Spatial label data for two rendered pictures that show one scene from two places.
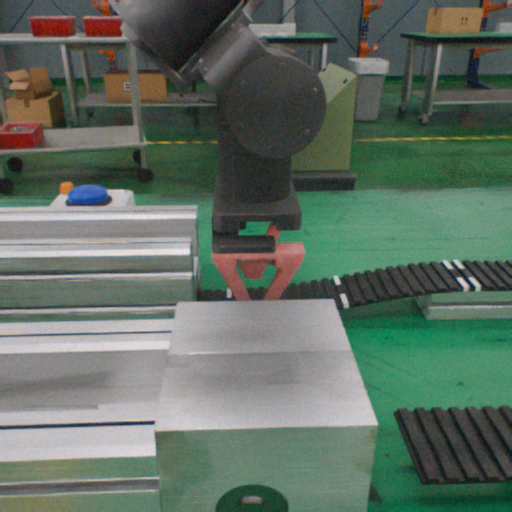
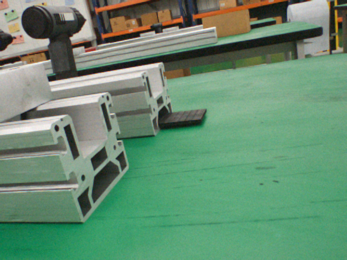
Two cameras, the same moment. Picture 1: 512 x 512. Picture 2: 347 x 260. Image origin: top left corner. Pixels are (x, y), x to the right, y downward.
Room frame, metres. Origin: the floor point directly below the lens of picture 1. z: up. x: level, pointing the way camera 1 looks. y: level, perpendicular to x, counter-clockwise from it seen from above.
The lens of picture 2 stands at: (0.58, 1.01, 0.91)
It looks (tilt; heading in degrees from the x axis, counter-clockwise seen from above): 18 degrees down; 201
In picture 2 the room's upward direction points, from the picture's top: 12 degrees counter-clockwise
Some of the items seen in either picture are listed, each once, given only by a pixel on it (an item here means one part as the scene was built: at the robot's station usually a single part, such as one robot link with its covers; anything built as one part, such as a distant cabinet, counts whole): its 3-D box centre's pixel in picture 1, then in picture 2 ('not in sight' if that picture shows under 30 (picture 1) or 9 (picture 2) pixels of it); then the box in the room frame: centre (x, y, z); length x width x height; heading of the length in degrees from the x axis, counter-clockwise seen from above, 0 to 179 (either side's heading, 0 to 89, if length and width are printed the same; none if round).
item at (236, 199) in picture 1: (255, 169); not in sight; (0.39, 0.00, 0.91); 0.10 x 0.07 x 0.07; 2
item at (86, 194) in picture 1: (88, 198); not in sight; (0.52, 0.17, 0.84); 0.04 x 0.04 x 0.02
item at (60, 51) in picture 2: not in sight; (73, 59); (-0.01, 0.59, 0.89); 0.20 x 0.08 x 0.22; 4
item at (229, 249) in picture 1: (256, 264); not in sight; (0.37, 0.00, 0.84); 0.07 x 0.07 x 0.09; 2
